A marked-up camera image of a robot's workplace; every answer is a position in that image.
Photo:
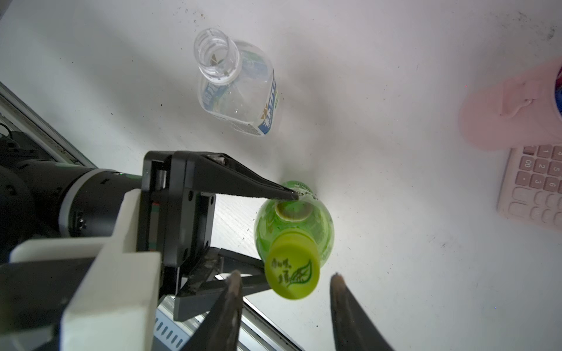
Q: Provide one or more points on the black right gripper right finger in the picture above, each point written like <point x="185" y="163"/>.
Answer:
<point x="352" y="328"/>

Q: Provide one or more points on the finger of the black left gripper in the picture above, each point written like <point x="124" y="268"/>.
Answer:
<point x="219" y="173"/>
<point x="198" y="287"/>

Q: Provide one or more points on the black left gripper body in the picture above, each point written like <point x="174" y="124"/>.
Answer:
<point x="173" y="213"/>

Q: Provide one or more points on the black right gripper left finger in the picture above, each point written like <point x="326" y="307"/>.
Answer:
<point x="220" y="328"/>

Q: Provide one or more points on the green bottle cap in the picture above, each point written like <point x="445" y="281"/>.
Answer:
<point x="292" y="266"/>

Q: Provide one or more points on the green plastic bottle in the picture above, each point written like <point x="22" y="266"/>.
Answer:
<point x="306" y="216"/>

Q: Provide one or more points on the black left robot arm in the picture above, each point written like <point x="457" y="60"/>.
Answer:
<point x="40" y="196"/>

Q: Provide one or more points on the clear plastic water bottle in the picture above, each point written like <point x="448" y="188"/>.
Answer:
<point x="236" y="82"/>

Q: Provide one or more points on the pink calculator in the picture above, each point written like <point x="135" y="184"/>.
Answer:
<point x="531" y="187"/>

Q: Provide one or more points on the pink pen holder cup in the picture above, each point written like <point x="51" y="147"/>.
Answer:
<point x="520" y="111"/>

